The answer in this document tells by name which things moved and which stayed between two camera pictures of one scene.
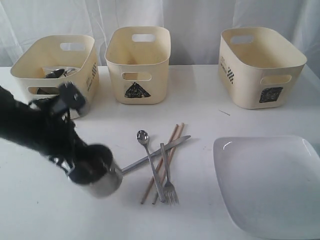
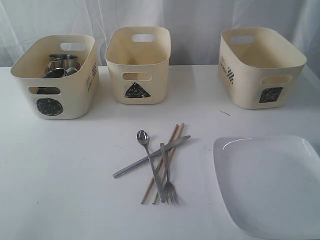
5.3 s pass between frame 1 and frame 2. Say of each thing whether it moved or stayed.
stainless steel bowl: stayed
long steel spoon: stayed
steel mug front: moved
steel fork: stayed
